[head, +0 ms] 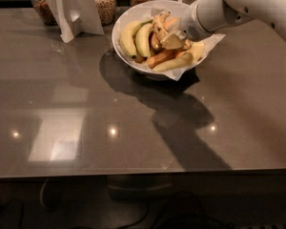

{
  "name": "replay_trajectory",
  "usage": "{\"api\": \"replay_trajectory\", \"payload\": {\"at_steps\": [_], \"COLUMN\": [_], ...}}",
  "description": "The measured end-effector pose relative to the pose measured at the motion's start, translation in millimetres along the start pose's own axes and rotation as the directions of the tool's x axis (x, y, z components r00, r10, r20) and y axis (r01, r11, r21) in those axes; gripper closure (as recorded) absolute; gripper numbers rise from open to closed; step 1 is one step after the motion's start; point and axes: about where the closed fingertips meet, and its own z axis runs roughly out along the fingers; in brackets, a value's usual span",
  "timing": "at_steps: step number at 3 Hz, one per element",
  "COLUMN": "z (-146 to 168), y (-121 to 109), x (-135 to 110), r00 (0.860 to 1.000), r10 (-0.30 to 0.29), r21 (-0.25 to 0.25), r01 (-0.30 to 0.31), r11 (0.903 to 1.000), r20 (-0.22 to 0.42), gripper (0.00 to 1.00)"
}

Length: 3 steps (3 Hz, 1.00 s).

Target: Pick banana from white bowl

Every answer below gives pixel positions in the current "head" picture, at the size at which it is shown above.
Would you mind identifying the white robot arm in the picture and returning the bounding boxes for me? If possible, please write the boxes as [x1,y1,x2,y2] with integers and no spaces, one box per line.
[178,0,286,42]

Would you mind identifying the greenish banana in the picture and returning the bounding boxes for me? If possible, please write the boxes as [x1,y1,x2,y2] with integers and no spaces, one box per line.
[135,23,153,58]
[119,20,152,59]

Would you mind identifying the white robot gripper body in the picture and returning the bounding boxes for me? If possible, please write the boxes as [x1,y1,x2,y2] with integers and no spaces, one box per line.
[180,0,233,41]

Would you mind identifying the white ceramic bowl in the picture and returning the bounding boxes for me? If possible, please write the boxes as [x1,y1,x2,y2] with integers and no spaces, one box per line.
[111,0,211,81]

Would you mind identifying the orange ripe banana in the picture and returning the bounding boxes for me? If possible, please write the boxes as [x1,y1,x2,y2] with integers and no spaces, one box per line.
[145,50,176,69]

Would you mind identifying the spotted brown ripe banana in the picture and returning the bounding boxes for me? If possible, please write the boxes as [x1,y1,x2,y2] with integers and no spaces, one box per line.
[152,10,171,41]

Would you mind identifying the white folded paper stand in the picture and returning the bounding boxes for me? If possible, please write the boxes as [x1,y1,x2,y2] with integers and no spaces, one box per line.
[46,0,104,43]

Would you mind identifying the greenish banana far left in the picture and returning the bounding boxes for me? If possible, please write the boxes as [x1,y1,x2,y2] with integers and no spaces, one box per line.
[119,20,152,59]

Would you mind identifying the cream flat gripper finger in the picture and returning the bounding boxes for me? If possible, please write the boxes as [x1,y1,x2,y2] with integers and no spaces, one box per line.
[160,31,186,50]

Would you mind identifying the white paper bowl liner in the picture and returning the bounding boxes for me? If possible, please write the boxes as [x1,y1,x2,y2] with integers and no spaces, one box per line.
[130,5,226,82]

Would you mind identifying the long yellow front banana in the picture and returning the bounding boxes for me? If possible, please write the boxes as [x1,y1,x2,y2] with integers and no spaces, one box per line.
[153,41,205,73]

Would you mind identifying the middle glass grain jar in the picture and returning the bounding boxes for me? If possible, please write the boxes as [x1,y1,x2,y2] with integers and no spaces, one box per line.
[94,0,116,26]

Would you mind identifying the left glass nut jar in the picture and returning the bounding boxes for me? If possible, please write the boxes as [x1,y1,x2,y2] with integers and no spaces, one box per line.
[31,0,57,26]

